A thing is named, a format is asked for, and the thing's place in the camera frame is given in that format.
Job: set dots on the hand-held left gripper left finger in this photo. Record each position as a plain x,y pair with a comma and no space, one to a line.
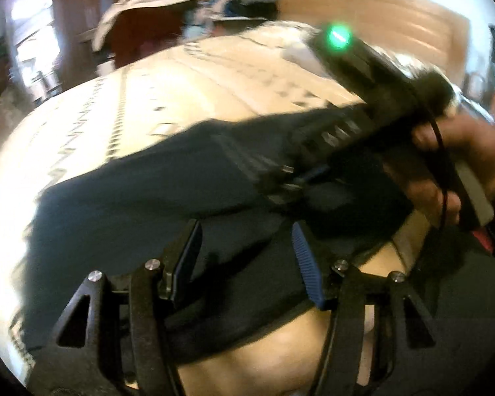
187,251

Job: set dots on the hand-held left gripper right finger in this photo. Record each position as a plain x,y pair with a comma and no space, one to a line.
307,260

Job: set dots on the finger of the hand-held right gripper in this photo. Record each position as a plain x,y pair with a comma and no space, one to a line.
313,136
291,187

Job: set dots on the dark navy pants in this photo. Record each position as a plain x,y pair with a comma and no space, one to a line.
148,189

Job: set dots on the person's right hand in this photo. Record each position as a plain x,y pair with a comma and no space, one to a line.
486,148

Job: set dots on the wooden headboard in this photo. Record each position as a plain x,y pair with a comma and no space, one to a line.
379,16

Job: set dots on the pile of mixed clothes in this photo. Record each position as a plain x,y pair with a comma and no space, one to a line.
243,2

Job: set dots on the yellow patterned bedspread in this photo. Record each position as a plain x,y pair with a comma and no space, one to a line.
148,103

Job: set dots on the dark red chair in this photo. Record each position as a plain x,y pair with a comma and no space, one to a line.
144,35

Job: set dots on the wooden wardrobe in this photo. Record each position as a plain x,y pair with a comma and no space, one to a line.
78,16

